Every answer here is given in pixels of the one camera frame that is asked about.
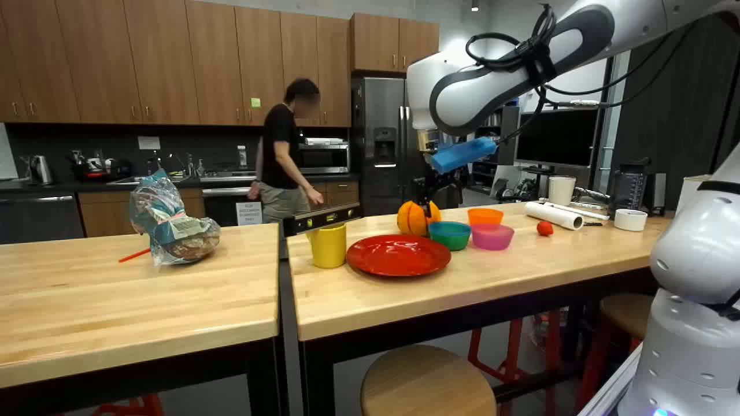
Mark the person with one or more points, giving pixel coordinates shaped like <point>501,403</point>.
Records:
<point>280,156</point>

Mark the yellow cup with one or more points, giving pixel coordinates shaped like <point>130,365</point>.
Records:
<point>328,247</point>

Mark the white tape roll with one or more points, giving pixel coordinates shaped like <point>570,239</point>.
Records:
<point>630,220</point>

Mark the round wooden stool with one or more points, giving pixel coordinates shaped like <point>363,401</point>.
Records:
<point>627,315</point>
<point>428,381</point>

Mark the teal bowl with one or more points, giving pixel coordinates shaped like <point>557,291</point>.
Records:
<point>450,236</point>

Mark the red ball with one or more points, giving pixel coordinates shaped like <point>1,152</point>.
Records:
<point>544,229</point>

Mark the orange bowl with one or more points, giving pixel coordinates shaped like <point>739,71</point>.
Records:
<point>485,216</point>

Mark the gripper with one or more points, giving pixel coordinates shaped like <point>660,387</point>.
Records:
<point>435,182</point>

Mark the steel refrigerator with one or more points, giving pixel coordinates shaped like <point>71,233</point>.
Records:
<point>381,144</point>

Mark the shelf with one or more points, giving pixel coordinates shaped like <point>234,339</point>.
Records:
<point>494,147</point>

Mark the row of wooden wall cabinets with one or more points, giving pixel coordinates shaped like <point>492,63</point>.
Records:
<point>173,63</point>

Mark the microwave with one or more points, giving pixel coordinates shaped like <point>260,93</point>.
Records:
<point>324,157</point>

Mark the white paper notice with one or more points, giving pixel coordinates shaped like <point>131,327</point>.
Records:
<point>249,213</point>

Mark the steel kettle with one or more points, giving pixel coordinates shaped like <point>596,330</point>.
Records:
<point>40,170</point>

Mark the white paper wall sign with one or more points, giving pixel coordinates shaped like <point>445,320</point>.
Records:
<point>148,142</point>

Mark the white paper roll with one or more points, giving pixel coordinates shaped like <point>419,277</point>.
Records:
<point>554,215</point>

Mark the white cup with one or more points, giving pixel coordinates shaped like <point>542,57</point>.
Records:
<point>561,191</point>

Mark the wooden cabinets over refrigerator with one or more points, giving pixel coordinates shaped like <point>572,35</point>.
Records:
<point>393,43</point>

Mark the pink bowl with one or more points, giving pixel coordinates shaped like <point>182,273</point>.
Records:
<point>492,237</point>

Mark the dishwasher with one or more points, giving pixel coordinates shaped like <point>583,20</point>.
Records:
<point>37,219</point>

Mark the monitor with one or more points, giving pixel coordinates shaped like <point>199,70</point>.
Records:
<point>556,138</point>

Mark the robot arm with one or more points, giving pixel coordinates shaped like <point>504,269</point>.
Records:
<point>688,346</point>

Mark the bagged bread loaf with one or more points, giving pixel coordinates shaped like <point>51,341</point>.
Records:
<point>173,231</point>

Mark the black and yellow level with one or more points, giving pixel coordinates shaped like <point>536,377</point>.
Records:
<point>324,218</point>

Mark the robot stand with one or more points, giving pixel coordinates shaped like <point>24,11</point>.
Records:
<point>610,384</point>

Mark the black pitcher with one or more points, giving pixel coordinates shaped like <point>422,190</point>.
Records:
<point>630,188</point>

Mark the red metal stool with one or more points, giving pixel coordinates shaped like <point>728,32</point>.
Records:
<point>511,358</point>
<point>130,406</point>

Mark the kitchen tap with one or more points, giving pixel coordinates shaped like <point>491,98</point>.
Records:
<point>180,164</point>

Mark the white rod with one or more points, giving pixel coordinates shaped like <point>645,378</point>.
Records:
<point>578,210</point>

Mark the orange toy pumpkin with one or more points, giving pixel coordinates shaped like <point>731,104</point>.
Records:
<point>411,219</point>

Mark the wooden table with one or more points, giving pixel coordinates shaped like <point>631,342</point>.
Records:
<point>133,300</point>

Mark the orange straw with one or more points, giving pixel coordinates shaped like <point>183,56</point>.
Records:
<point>133,255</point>

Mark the red plate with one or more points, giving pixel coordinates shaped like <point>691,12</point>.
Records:
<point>398,255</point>

